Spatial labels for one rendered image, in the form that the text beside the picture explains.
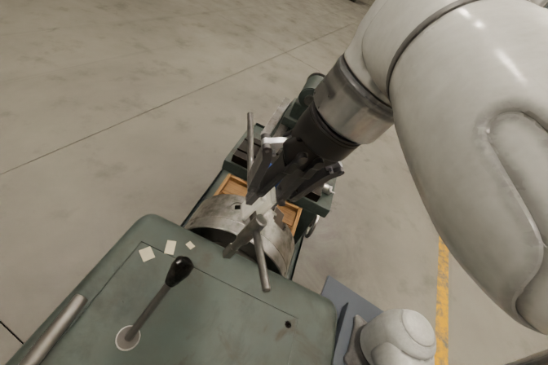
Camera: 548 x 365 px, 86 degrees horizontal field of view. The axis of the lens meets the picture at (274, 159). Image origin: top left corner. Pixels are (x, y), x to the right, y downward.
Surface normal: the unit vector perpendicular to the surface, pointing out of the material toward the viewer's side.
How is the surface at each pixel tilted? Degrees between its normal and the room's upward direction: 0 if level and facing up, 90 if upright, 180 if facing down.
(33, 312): 0
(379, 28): 89
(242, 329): 0
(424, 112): 95
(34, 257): 0
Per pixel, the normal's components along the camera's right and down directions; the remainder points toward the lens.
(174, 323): 0.33, -0.71
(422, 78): -0.92, -0.33
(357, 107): -0.39, 0.51
